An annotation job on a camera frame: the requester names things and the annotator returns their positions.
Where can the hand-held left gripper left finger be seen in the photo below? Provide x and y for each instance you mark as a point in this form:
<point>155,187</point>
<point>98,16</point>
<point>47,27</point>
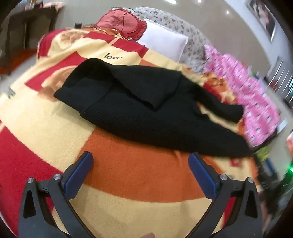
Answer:
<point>77,176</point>

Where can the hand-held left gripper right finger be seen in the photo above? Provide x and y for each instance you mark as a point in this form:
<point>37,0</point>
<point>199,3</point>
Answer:
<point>202,176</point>

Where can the black knit sweater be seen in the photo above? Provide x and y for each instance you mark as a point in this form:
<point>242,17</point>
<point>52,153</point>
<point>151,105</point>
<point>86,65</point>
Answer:
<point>137,109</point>

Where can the red orange printed blanket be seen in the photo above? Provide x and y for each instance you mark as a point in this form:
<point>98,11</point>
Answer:
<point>57,128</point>

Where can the green patterned bag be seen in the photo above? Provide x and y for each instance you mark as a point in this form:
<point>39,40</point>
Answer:
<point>263,153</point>

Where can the pink penguin print quilt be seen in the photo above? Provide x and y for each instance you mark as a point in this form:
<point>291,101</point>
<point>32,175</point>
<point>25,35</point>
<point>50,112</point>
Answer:
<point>251,96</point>

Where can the metal stair railing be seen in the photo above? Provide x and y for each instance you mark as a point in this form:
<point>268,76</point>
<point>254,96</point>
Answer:
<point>278,75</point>

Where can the white pillow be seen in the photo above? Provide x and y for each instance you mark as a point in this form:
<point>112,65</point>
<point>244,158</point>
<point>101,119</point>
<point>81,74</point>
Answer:
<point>162,40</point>

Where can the black charger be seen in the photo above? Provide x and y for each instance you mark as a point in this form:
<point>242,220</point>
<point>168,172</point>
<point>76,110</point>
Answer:
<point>78,25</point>

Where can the grey floral pillow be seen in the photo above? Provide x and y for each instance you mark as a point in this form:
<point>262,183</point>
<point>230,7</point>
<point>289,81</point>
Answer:
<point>183,25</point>

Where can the red ruffled pillow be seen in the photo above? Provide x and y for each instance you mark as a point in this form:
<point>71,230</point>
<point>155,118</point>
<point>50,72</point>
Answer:
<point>123,21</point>

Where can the dark wooden table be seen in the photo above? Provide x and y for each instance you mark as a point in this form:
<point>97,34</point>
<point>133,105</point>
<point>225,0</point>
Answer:
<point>29,16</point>

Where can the framed wall poster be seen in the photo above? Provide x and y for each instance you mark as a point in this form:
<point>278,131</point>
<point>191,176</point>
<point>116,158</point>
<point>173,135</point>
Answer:
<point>263,16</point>

